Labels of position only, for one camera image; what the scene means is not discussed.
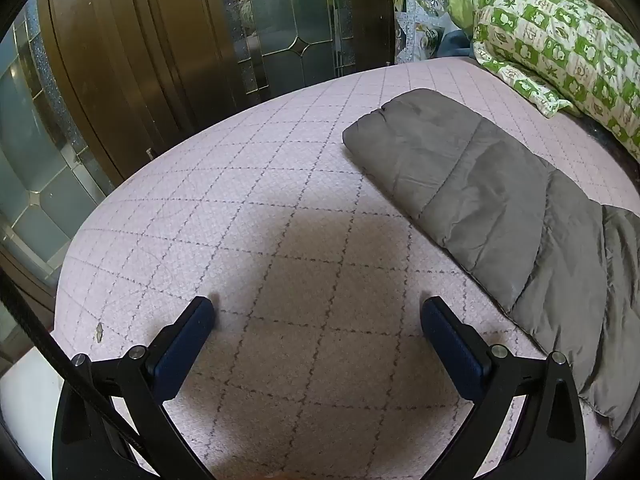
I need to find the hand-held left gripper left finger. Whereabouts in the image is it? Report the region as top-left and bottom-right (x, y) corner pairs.
(52, 296), (217, 480)

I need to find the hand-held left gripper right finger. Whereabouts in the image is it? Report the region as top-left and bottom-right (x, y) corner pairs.
(420, 296), (587, 480)

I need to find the grey puffer jacket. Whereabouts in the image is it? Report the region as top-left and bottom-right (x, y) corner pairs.
(342, 88), (640, 443)

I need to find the blue cloth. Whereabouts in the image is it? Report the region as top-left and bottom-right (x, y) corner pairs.
(436, 29), (476, 60)

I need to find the green patterned pillow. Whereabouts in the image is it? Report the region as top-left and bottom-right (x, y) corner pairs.
(472, 0), (640, 158)

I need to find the floral printed cloth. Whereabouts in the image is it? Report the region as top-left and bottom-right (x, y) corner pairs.
(390, 0), (453, 63)

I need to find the lime green cloth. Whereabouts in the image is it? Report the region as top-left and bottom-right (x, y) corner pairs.
(446, 0), (483, 28)

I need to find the black cable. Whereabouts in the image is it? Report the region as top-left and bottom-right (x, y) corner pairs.
(0, 270), (151, 461)

